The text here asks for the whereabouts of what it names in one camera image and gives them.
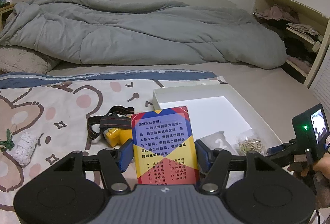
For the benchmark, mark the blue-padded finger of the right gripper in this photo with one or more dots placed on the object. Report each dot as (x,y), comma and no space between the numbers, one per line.
(277,150)

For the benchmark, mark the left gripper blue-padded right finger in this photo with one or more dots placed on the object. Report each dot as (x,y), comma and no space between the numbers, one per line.
(213,167)

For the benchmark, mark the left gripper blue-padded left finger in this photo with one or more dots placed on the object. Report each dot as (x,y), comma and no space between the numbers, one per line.
(113,162)

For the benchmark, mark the grey disposable seat cushion pack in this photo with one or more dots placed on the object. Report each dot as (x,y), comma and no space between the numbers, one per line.
(218,140)

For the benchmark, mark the bag of rubber bands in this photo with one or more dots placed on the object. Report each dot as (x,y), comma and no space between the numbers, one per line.
(250,141)

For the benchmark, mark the yellow headlamp with strap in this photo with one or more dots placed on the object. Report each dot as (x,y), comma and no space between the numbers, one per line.
(114,127)

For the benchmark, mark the colourful card game box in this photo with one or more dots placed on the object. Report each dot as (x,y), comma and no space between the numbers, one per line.
(164,148)

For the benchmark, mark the white yarn ball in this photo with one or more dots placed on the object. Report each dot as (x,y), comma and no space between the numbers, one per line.
(25,148)

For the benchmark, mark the green plastic clothes pegs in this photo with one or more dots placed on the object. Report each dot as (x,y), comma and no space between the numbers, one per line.
(8,144)

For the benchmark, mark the person's right hand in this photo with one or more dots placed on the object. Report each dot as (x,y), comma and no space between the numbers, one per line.
(320,179)

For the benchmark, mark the white shallow cardboard box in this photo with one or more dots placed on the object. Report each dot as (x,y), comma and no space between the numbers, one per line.
(216,107)

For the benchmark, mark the white louvered door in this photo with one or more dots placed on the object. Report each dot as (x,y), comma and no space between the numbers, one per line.
(321,83)

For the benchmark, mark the cartoon bear print cloth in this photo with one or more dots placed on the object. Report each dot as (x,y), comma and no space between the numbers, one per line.
(55,110)

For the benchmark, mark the folded beige clothes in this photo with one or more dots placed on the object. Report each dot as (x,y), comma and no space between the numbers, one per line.
(307,29)

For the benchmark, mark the pink clothes pile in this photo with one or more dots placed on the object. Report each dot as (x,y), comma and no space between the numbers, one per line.
(277,13)

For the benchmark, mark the grey-green duvet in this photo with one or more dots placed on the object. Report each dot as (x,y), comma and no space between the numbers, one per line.
(106,32)

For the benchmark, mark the beige fluffy blanket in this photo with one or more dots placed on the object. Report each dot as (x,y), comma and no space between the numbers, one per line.
(18,59)

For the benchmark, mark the wooden bedside shelf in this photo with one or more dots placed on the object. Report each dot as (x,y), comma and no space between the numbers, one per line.
(5,11)

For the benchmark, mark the camera box with screen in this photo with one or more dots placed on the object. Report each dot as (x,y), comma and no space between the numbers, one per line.
(312,131)

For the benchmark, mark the wooden wall niche shelf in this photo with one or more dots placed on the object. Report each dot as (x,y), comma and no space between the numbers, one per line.
(305,55)

